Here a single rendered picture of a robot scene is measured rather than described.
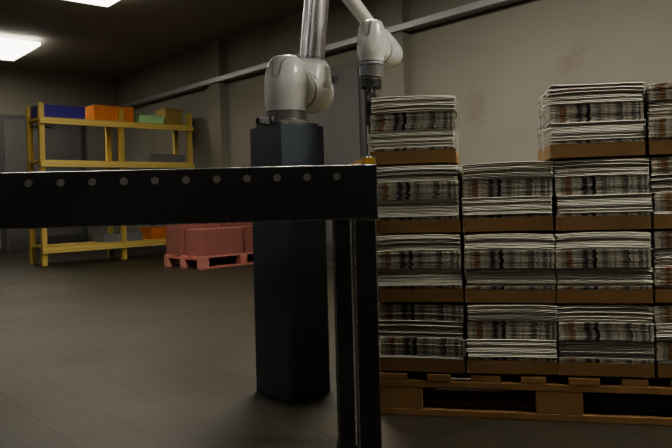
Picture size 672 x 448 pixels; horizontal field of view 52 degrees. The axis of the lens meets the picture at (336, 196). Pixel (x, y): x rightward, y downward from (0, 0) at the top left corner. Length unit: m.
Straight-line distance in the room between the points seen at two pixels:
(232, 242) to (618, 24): 4.51
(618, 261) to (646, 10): 3.49
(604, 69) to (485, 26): 1.22
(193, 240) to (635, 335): 5.97
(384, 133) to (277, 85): 0.48
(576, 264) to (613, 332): 0.24
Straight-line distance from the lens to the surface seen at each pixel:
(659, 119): 2.37
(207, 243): 7.63
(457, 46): 6.55
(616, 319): 2.37
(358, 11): 2.73
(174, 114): 10.01
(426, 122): 2.34
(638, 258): 2.35
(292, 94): 2.59
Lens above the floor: 0.73
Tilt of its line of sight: level
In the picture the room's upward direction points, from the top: 1 degrees counter-clockwise
